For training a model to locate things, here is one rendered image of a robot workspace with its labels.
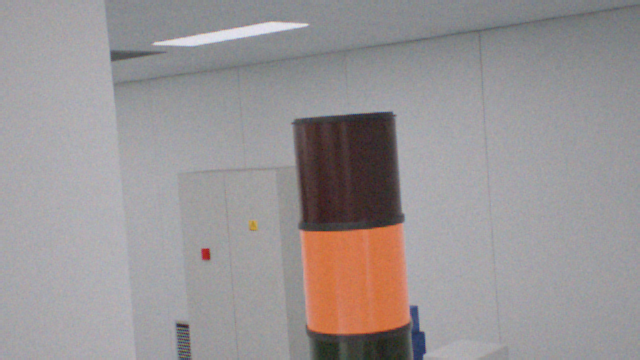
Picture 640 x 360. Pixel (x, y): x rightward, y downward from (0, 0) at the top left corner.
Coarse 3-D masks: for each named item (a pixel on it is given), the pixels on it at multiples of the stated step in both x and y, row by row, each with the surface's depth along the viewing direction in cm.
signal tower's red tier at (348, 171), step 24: (360, 120) 40; (384, 120) 41; (312, 144) 41; (336, 144) 40; (360, 144) 40; (384, 144) 41; (312, 168) 41; (336, 168) 40; (360, 168) 40; (384, 168) 41; (312, 192) 41; (336, 192) 41; (360, 192) 41; (384, 192) 41; (312, 216) 41; (336, 216) 41; (360, 216) 41; (384, 216) 41
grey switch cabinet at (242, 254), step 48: (192, 192) 789; (240, 192) 750; (288, 192) 733; (192, 240) 795; (240, 240) 755; (288, 240) 732; (192, 288) 800; (240, 288) 760; (288, 288) 730; (192, 336) 805; (240, 336) 765; (288, 336) 729
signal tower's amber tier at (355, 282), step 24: (312, 240) 41; (336, 240) 41; (360, 240) 41; (384, 240) 41; (312, 264) 42; (336, 264) 41; (360, 264) 41; (384, 264) 41; (312, 288) 42; (336, 288) 41; (360, 288) 41; (384, 288) 41; (312, 312) 42; (336, 312) 41; (360, 312) 41; (384, 312) 41; (408, 312) 43
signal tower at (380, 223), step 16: (384, 112) 41; (304, 224) 42; (320, 224) 41; (336, 224) 41; (352, 224) 40; (368, 224) 41; (384, 224) 41; (320, 336) 41; (336, 336) 41; (352, 336) 41; (368, 336) 41; (384, 336) 41
